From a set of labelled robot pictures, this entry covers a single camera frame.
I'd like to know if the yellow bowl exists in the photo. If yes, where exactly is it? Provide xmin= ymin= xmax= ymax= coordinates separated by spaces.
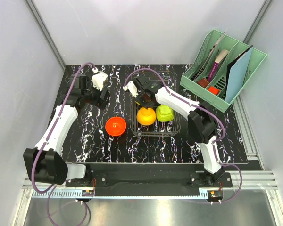
xmin=136 ymin=107 xmax=156 ymax=126

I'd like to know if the white bowl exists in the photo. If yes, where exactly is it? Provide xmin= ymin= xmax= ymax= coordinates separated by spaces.
xmin=156 ymin=105 xmax=174 ymax=122

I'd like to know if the orange bowl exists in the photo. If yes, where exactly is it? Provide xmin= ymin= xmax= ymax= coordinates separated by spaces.
xmin=105 ymin=116 xmax=127 ymax=136

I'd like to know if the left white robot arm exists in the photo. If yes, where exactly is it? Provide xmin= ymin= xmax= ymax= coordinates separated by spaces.
xmin=23 ymin=72 xmax=110 ymax=186

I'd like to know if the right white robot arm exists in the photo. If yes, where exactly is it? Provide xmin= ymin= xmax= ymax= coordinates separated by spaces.
xmin=124 ymin=75 xmax=224 ymax=187

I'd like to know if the red brown box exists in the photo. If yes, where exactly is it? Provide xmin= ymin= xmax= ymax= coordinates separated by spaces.
xmin=198 ymin=78 xmax=209 ymax=88

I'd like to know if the orange red box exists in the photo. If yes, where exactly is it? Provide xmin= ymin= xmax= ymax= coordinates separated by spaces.
xmin=208 ymin=86 xmax=220 ymax=96

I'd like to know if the green file organizer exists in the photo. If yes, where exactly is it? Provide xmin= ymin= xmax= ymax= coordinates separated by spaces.
xmin=180 ymin=30 xmax=267 ymax=113

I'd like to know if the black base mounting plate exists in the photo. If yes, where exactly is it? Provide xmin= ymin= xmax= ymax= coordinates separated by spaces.
xmin=66 ymin=163 xmax=233 ymax=198

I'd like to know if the black clipboard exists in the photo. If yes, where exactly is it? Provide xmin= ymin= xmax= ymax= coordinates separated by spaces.
xmin=224 ymin=44 xmax=253 ymax=95

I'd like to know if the purple book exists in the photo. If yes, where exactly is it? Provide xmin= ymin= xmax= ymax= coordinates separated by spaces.
xmin=207 ymin=49 xmax=229 ymax=82

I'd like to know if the light blue folder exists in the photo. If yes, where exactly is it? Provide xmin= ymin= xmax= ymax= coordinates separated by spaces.
xmin=225 ymin=47 xmax=253 ymax=102

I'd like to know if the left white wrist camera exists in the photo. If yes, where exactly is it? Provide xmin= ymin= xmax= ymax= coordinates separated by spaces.
xmin=91 ymin=67 xmax=108 ymax=91

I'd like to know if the wire dish rack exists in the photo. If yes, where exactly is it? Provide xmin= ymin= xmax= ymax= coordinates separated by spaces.
xmin=129 ymin=71 xmax=181 ymax=137

